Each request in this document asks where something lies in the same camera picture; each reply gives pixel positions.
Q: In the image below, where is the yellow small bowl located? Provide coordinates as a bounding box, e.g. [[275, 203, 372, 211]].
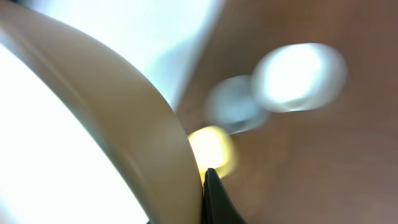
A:
[[188, 126, 238, 183]]

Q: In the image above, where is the grey small bowl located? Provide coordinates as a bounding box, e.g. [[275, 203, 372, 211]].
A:
[[205, 75, 270, 134]]

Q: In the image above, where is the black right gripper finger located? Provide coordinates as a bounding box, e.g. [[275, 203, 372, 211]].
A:
[[204, 168, 246, 224]]

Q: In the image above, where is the white small bowl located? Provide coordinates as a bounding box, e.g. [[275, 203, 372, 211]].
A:
[[251, 43, 348, 113]]

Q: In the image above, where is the beige large bowl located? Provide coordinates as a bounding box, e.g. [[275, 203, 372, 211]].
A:
[[1, 1, 204, 224]]

